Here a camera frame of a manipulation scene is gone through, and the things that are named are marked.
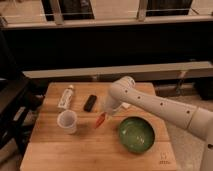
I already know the orange red pepper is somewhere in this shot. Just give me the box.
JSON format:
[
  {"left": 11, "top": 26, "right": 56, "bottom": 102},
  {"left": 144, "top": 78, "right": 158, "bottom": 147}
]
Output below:
[{"left": 95, "top": 113, "right": 106, "bottom": 128}]

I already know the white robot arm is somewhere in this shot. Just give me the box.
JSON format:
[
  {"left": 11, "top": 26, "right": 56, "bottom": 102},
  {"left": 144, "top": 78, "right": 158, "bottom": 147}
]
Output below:
[{"left": 103, "top": 76, "right": 213, "bottom": 171}]

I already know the white sponge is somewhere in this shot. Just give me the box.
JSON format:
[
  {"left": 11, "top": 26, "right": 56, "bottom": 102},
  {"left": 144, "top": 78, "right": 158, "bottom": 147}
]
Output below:
[{"left": 121, "top": 102, "right": 131, "bottom": 109}]

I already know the black rectangular device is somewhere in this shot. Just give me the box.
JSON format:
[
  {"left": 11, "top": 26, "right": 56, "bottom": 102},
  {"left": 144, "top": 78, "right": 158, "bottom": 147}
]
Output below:
[{"left": 83, "top": 95, "right": 97, "bottom": 112}]

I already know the green bowl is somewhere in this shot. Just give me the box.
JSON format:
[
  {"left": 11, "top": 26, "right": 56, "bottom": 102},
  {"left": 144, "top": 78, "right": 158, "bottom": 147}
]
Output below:
[{"left": 118, "top": 116, "right": 155, "bottom": 154}]

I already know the small white bottle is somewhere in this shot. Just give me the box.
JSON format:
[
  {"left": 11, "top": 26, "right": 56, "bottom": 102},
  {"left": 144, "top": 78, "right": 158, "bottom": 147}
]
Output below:
[{"left": 58, "top": 85, "right": 74, "bottom": 110}]

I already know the clear plastic cup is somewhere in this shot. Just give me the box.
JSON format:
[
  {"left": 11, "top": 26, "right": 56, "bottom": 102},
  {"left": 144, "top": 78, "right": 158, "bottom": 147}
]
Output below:
[{"left": 57, "top": 110, "right": 77, "bottom": 134}]

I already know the wooden cutting board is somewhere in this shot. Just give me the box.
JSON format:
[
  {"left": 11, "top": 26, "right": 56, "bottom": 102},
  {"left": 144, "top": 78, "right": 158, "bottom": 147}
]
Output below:
[{"left": 20, "top": 83, "right": 177, "bottom": 171}]

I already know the black furniture at left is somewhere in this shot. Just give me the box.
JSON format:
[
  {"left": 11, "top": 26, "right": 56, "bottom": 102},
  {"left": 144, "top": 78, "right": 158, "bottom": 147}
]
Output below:
[{"left": 0, "top": 77, "right": 42, "bottom": 155}]

